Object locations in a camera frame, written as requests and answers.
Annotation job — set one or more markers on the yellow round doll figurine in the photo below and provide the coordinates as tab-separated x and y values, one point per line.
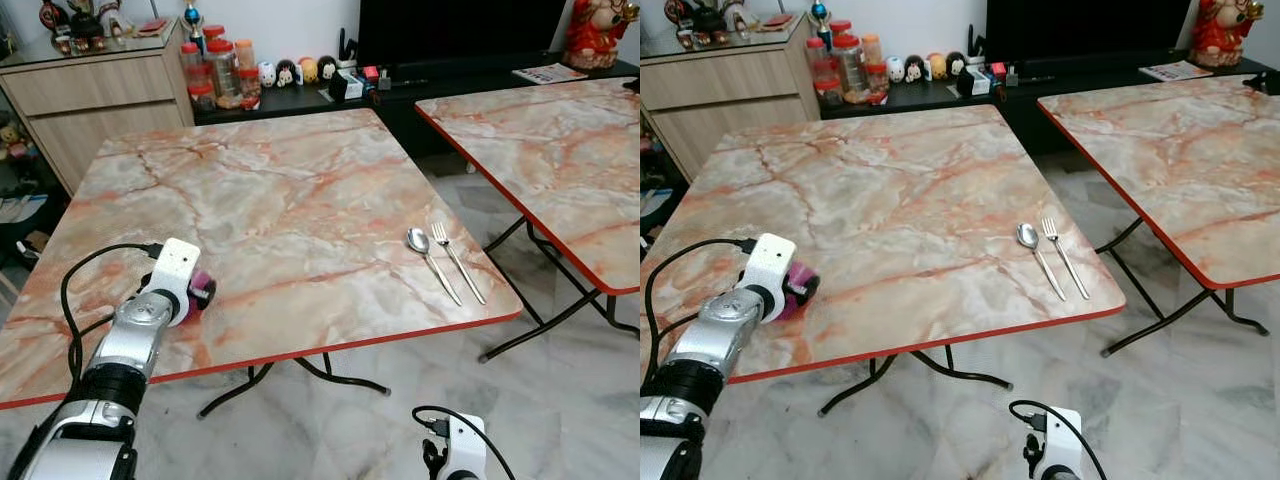
308	70
936	66

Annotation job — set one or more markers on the black hair doll figurine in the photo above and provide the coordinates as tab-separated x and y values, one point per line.
286	74
955	63
327	68
914	69

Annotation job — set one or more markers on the purple plastic cup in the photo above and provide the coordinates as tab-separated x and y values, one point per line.
200	310
800	306

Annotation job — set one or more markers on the white round doll figurine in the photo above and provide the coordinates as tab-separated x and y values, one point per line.
895	70
267	75

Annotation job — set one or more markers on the light wood cabinet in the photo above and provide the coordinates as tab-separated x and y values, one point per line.
90	100
730	95

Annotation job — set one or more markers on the black television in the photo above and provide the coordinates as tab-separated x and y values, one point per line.
460	30
1090	28

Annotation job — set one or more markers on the orange lid snack jar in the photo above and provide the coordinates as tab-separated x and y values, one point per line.
872	48
245	53

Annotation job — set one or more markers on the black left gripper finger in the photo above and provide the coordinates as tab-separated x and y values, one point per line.
203	291
806	287

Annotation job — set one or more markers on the black table clamp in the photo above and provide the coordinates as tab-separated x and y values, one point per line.
631	85
1262	84

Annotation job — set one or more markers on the blue globe trophy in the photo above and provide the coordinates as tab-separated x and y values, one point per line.
821	25
193	28

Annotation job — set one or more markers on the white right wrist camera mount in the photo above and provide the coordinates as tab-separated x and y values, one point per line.
465	450
1060	445

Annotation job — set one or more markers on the printed magazine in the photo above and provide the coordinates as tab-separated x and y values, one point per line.
550	74
1175	70

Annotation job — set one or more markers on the marble top folding table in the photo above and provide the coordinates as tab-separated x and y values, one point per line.
280	200
560	150
900	200
1180	150

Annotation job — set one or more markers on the red laughing buddha statue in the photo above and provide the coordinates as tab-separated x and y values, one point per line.
1225	38
598	40

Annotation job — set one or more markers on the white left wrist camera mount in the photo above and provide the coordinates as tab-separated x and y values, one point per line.
178	262
772	258

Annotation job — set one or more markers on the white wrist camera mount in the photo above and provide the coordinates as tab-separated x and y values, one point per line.
1060	445
465	450
772	258
178	262

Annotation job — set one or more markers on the short clear jar red lid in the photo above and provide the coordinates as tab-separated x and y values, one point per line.
201	96
250	84
828	93
878	79

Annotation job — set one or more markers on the black TV console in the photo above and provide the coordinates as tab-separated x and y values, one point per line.
300	100
925	97

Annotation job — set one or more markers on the steel fork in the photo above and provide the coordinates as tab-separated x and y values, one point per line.
1049	230
440	236

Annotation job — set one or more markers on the steel spoon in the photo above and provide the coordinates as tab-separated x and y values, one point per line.
1027	235
417	240

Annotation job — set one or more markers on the large clear jar red lid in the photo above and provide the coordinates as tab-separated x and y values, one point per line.
849	64
221	68

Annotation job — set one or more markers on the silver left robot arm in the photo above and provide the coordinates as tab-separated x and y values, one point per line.
720	325
130	335

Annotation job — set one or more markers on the small white box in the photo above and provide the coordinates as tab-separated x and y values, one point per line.
346	86
973	82

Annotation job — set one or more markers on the slim clear jar red lid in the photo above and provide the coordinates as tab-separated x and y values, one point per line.
214	32
841	28
190	56
816	51

